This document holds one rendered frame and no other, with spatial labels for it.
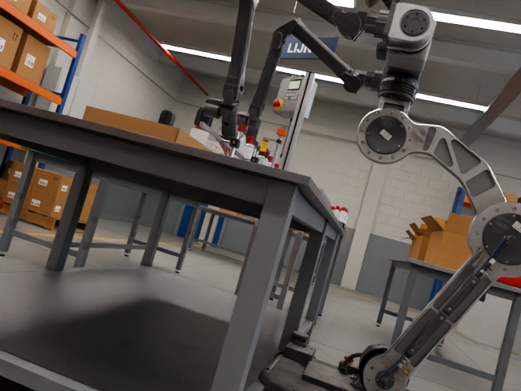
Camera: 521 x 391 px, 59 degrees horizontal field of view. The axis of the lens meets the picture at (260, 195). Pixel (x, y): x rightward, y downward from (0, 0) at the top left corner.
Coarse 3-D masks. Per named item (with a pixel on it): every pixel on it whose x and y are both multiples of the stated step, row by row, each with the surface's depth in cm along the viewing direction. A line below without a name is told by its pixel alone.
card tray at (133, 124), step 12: (96, 108) 113; (96, 120) 113; (108, 120) 112; (120, 120) 111; (132, 120) 110; (144, 120) 110; (144, 132) 109; (156, 132) 109; (168, 132) 108; (180, 132) 108; (192, 144) 117
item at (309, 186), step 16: (16, 112) 120; (32, 112) 113; (48, 112) 112; (80, 128) 113; (96, 128) 109; (112, 128) 108; (144, 144) 108; (160, 144) 105; (176, 144) 104; (208, 160) 102; (224, 160) 101; (240, 160) 100; (272, 176) 98; (288, 176) 97; (304, 176) 97; (304, 192) 113; (320, 192) 120; (320, 208) 147; (336, 224) 216
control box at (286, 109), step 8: (288, 80) 233; (280, 88) 236; (312, 88) 229; (280, 96) 234; (312, 96) 230; (280, 104) 233; (288, 104) 228; (296, 104) 224; (280, 112) 233; (288, 112) 228
